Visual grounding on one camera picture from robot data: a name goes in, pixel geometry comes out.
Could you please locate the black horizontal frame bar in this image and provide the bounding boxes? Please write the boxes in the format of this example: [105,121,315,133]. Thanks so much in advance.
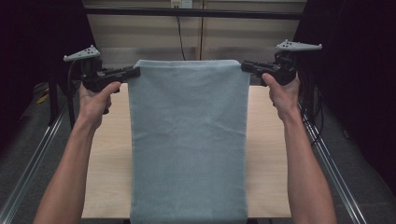
[83,7,305,21]

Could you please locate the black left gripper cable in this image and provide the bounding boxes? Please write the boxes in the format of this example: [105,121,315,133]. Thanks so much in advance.
[66,60,78,131]

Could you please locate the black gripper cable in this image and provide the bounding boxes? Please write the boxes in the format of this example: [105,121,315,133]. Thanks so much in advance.
[298,70,314,110]
[66,60,78,131]

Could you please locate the metal floor rail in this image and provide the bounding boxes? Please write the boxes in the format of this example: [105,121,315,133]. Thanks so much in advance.
[0,102,73,224]
[295,102,369,224]

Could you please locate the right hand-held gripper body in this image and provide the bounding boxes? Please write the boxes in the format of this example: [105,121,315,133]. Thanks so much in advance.
[268,39,323,87]

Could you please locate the black floor cables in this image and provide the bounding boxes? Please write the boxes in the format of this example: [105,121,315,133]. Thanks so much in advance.
[306,88,325,147]

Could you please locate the light blue towel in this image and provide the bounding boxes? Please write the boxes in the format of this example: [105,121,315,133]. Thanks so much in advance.
[127,59,252,224]

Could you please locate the white wall socket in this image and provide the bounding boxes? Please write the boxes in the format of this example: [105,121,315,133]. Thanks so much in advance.
[170,0,194,9]

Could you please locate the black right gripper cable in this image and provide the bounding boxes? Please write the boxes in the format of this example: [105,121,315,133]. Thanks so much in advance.
[298,70,314,110]

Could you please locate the black curtain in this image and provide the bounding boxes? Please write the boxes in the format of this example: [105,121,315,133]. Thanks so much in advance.
[0,0,97,150]
[292,0,396,195]

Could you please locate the black wall cable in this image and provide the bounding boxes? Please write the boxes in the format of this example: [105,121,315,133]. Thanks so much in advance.
[176,14,188,62]

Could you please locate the yellow floor item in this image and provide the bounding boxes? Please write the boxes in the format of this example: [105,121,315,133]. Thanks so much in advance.
[35,92,50,105]

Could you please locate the person's left hand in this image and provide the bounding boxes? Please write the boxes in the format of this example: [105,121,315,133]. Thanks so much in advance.
[76,81,122,129]

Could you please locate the person's right hand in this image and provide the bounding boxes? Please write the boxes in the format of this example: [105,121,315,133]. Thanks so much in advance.
[261,73,303,122]

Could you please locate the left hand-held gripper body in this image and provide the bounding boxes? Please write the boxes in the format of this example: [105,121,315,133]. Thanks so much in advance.
[63,45,108,93]

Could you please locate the black metal stand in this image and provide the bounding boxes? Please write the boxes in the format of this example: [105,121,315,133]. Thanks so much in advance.
[47,64,61,126]

